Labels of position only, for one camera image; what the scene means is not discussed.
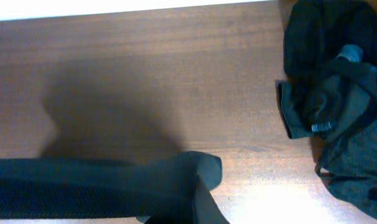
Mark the black t-shirt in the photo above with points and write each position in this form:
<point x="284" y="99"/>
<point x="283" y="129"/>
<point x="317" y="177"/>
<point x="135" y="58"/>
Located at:
<point x="174" y="190"/>

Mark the black clothes pile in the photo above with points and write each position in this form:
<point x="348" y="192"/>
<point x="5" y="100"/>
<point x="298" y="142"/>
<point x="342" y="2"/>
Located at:
<point x="330" y="59"/>

